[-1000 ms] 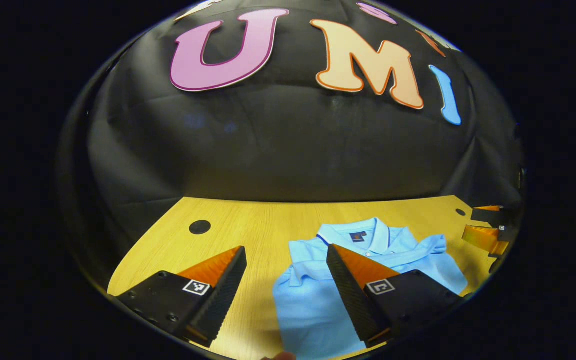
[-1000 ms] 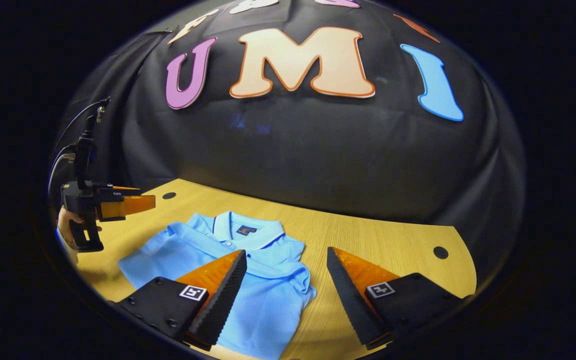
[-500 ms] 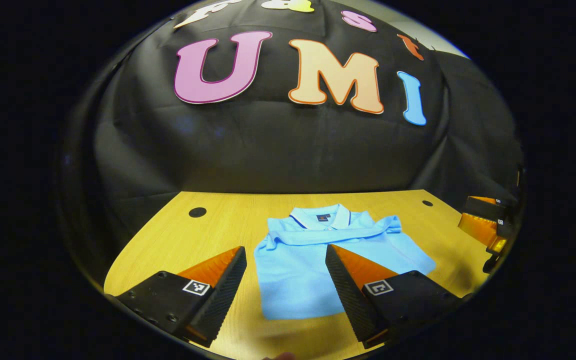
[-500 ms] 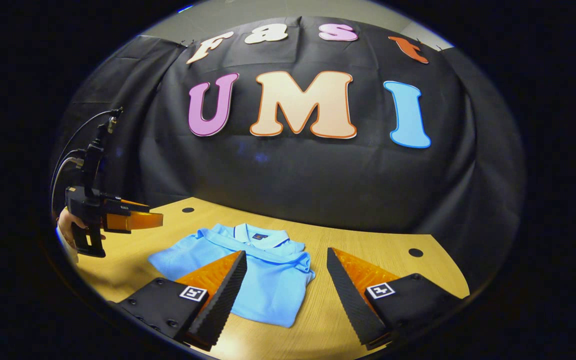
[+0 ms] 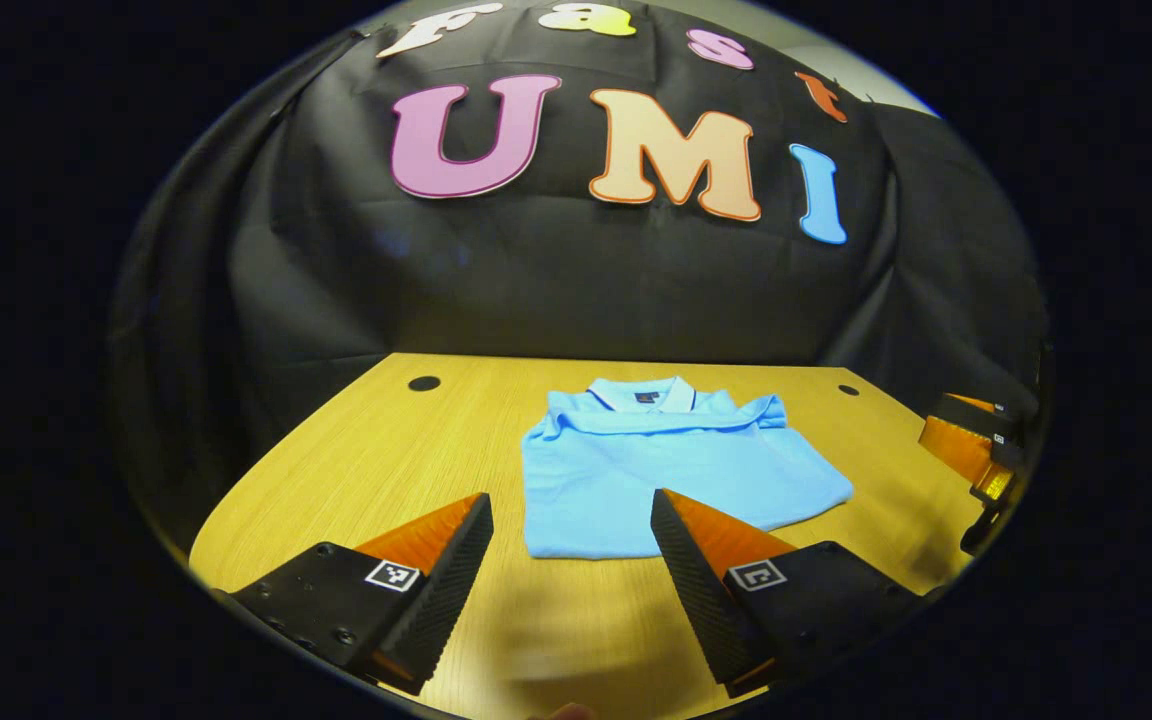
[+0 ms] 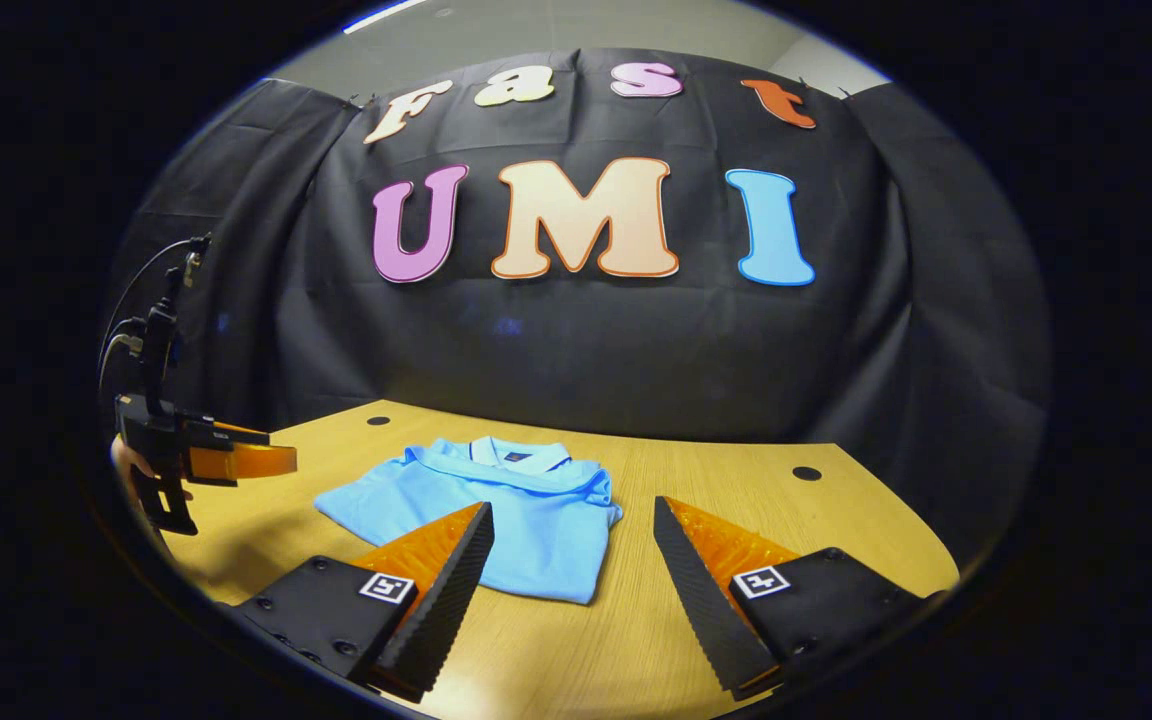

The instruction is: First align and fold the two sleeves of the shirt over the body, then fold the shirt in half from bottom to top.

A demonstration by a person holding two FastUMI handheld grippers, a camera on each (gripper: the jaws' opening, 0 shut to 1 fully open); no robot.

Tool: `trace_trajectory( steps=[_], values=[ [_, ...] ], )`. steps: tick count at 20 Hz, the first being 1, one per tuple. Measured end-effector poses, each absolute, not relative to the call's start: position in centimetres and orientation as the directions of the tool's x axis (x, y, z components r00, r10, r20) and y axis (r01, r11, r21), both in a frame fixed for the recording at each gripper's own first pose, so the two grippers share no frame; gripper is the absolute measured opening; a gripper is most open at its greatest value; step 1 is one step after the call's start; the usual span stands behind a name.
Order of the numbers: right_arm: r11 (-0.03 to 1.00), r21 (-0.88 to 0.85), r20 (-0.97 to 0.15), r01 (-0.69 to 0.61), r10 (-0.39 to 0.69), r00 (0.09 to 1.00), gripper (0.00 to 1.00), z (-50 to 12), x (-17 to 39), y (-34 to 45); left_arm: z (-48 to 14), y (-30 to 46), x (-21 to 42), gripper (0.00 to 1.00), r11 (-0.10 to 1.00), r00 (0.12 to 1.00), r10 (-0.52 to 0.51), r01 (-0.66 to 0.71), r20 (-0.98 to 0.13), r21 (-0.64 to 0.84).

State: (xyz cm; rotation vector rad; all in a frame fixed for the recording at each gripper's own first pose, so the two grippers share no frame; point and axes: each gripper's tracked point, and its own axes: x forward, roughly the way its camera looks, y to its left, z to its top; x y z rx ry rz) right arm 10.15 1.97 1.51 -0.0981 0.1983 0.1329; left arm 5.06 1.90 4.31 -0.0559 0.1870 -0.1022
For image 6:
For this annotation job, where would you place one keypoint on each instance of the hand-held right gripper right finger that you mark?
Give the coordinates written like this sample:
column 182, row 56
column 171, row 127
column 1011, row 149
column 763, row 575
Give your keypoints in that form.
column 701, row 610

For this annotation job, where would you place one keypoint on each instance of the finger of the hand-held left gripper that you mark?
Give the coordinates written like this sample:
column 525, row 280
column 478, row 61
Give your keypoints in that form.
column 226, row 435
column 241, row 463

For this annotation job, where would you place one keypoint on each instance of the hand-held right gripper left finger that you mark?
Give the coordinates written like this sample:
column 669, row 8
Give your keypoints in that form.
column 446, row 600

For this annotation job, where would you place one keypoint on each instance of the light blue T-shirt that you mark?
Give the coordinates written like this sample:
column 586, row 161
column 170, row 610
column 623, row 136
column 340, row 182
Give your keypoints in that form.
column 546, row 520

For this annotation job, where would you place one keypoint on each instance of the black backdrop cloth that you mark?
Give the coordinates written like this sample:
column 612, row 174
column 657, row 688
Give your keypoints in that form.
column 586, row 340

